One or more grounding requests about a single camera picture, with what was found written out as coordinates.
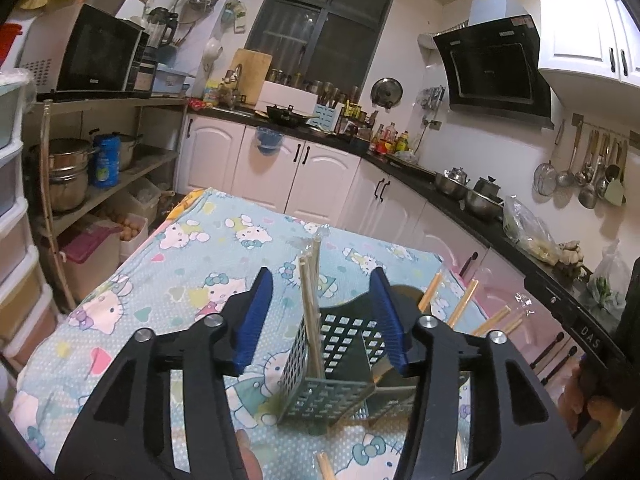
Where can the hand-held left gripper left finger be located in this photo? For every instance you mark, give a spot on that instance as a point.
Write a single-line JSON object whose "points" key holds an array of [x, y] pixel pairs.
{"points": [[252, 325]]}

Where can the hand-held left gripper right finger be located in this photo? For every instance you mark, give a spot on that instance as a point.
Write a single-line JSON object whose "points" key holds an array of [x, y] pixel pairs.
{"points": [[390, 325]]}

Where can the chopstick pair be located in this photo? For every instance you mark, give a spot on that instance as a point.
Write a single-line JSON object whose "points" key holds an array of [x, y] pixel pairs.
{"points": [[310, 310], [492, 319], [514, 326]]}

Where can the grey perforated utensil holder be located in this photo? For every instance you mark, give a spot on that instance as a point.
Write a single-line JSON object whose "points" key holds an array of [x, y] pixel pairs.
{"points": [[325, 390]]}

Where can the row of hanging kitchen utensils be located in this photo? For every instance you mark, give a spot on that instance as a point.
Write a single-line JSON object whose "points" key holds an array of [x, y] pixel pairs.
{"points": [[587, 170]]}

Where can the person's right hand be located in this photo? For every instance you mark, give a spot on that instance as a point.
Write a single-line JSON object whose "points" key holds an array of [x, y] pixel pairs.
{"points": [[605, 425]]}

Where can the plastic bag of greens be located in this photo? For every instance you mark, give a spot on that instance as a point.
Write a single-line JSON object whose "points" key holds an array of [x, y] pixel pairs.
{"points": [[607, 280]]}

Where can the wooden chopsticks in caddy left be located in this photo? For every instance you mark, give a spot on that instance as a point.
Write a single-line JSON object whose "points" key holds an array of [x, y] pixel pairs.
{"points": [[431, 291]]}

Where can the black appliance front panel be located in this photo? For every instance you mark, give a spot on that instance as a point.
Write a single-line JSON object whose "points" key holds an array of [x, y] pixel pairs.
{"points": [[570, 315]]}

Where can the loose wooden chopsticks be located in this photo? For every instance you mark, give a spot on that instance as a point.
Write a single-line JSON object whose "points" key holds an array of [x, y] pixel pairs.
{"points": [[464, 302]]}

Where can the ginger root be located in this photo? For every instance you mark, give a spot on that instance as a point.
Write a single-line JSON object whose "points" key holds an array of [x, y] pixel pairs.
{"points": [[571, 254]]}

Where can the printed cartoon cat blanket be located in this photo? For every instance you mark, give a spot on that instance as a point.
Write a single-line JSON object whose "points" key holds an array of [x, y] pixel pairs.
{"points": [[175, 270]]}

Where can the clear plastic food bag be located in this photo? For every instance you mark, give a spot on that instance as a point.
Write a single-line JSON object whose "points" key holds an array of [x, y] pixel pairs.
{"points": [[530, 232]]}

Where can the steel mixing bowl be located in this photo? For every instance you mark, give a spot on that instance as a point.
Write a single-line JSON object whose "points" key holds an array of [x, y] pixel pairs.
{"points": [[447, 189], [482, 206]]}

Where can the box of eggs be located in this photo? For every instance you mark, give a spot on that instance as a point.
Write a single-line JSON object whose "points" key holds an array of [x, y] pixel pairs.
{"points": [[129, 232]]}

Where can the white base cabinets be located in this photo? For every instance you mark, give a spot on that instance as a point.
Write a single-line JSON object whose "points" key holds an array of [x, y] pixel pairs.
{"points": [[320, 180]]}

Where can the steel kettle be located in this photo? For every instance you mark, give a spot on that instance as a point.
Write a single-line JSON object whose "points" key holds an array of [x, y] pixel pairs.
{"points": [[457, 175]]}

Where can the steel pot with lid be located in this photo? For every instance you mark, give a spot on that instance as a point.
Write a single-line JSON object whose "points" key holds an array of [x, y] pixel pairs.
{"points": [[487, 185]]}

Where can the pink lidded storage box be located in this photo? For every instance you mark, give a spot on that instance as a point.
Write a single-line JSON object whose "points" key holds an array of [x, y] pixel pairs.
{"points": [[87, 260]]}

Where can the row of condiment bottles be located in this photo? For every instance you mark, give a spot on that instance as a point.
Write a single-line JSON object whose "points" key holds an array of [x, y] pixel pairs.
{"points": [[392, 141]]}

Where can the hanging blue bowl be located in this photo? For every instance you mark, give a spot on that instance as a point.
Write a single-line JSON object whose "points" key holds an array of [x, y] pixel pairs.
{"points": [[268, 141]]}

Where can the metal shelf rack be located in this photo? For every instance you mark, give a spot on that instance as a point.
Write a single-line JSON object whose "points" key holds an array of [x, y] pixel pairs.
{"points": [[150, 160]]}

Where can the rack of spice jars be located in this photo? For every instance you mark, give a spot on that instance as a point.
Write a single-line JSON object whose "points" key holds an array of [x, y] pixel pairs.
{"points": [[356, 120]]}

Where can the small steel pot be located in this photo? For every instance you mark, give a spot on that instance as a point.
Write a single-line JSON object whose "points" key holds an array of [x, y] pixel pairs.
{"points": [[129, 152]]}

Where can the black wok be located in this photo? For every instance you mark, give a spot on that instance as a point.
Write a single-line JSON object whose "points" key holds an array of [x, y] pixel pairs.
{"points": [[290, 115]]}

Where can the blue knife block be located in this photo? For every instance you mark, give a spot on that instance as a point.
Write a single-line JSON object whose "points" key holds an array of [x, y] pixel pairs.
{"points": [[326, 117]]}

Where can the blue canister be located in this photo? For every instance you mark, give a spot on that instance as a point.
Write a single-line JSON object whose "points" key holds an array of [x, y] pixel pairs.
{"points": [[106, 160]]}

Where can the white storage box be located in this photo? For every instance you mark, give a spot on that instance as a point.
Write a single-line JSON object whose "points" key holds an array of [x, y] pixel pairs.
{"points": [[287, 96]]}

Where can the hanging pan lid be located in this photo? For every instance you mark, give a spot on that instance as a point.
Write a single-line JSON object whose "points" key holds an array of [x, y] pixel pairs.
{"points": [[386, 92]]}

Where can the large steel stock pot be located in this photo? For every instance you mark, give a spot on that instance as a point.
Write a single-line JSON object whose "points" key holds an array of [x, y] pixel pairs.
{"points": [[65, 175]]}

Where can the wooden cutting board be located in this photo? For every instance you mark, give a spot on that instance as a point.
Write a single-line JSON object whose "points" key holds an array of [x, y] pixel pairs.
{"points": [[250, 75]]}

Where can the pale blue plastic basket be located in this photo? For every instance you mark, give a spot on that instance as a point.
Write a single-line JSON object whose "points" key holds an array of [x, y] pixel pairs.
{"points": [[170, 80]]}

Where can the plastic drawer unit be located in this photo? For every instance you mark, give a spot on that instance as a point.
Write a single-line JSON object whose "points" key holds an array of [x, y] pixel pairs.
{"points": [[17, 210]]}

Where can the black range hood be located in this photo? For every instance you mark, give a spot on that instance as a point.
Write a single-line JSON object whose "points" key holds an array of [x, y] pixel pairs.
{"points": [[492, 70]]}

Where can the dark framed window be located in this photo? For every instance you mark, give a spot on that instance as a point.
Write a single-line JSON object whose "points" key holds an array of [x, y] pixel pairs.
{"points": [[320, 25]]}

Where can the black blender jug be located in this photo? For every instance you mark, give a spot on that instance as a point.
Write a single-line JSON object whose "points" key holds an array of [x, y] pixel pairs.
{"points": [[161, 30]]}

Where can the black microwave oven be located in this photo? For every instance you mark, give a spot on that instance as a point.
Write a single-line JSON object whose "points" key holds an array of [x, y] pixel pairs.
{"points": [[95, 55]]}

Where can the red plastic lid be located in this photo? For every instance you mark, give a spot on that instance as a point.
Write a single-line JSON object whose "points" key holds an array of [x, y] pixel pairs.
{"points": [[10, 42]]}

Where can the white wall cabinet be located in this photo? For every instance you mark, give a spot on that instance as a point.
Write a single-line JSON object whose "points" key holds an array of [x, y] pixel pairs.
{"points": [[585, 30]]}

